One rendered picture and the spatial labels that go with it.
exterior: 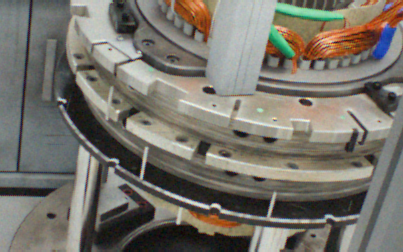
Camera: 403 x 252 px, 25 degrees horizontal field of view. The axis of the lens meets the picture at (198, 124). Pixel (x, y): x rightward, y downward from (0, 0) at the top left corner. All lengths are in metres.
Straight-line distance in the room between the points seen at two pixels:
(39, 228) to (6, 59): 0.17
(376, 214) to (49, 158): 0.78
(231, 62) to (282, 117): 0.05
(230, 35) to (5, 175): 0.45
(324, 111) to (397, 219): 0.43
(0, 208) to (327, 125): 0.47
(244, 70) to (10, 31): 0.34
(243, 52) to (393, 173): 0.40
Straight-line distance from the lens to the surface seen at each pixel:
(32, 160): 1.00
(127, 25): 0.69
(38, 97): 0.96
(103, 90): 0.69
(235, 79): 0.64
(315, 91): 0.66
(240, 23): 0.61
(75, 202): 0.83
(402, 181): 0.22
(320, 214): 0.68
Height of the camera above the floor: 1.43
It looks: 33 degrees down
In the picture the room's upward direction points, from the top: 12 degrees clockwise
